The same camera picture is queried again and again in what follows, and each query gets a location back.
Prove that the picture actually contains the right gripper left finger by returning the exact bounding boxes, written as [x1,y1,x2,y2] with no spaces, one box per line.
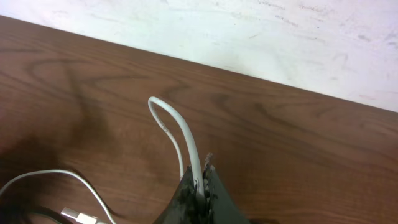
[153,167,201,224]

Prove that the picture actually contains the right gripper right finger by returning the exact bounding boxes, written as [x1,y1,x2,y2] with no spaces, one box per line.
[203,153,250,224]

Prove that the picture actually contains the white usb cable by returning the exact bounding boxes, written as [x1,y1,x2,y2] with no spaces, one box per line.
[0,96,206,224]

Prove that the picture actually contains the black usb cable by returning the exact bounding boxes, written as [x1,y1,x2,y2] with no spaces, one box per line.
[18,208,72,224]

